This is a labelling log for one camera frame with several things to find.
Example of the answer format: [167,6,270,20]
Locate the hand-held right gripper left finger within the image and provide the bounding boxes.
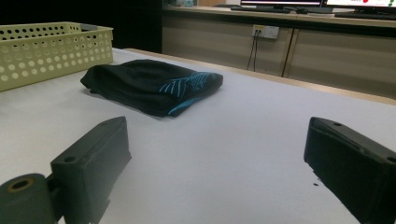
[50,116,132,224]

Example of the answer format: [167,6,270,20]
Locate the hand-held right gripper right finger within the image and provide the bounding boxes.
[304,116,396,224]

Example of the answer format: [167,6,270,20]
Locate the black shorts with blue print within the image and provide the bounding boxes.
[79,59,224,119]

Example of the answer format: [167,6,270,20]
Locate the pale yellow perforated plastic basket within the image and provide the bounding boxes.
[0,21,115,93]

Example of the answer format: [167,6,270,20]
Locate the wooden panelled desk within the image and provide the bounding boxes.
[162,5,396,101]

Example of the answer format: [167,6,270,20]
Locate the white table cover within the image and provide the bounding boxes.
[0,48,396,224]

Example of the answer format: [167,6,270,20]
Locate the black keyboard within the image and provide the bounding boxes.
[334,11,396,21]
[230,6,292,14]

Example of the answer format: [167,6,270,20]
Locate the computer monitor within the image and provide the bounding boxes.
[323,0,396,9]
[240,0,323,7]

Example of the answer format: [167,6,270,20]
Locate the black power cable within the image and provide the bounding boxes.
[246,31,258,71]

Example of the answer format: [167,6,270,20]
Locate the white wall socket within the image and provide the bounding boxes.
[251,23,280,40]

